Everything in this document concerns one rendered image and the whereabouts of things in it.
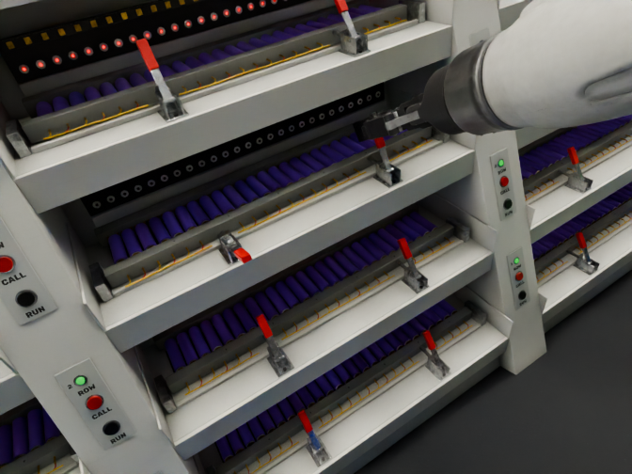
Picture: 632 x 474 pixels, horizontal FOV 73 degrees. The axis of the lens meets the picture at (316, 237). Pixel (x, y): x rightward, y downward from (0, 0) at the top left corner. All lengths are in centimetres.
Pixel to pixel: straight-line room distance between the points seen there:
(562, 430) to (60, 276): 81
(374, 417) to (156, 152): 57
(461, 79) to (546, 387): 68
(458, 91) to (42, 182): 44
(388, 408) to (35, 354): 56
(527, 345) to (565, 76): 70
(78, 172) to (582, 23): 48
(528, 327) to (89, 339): 78
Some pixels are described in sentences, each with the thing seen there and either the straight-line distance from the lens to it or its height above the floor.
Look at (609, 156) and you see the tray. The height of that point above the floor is 31.
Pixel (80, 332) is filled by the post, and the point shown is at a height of 49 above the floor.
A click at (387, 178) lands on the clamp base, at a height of 50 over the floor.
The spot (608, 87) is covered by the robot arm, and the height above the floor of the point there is 61.
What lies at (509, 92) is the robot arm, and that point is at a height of 62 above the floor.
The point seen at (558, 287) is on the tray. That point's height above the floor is 11.
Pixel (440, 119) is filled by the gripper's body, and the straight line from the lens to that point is 49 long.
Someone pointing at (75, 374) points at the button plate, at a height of 45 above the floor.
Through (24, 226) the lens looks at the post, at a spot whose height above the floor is 63.
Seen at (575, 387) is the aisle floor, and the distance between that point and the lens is 98.
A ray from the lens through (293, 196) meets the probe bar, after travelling 65.
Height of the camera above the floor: 68
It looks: 21 degrees down
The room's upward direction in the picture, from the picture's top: 19 degrees counter-clockwise
